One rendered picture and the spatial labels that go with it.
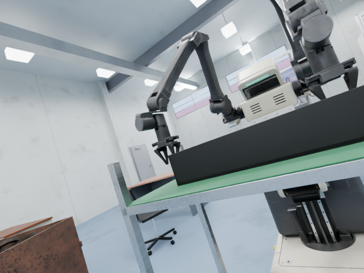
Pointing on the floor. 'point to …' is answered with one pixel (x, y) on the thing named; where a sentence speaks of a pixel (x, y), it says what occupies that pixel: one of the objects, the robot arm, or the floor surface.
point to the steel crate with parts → (44, 250)
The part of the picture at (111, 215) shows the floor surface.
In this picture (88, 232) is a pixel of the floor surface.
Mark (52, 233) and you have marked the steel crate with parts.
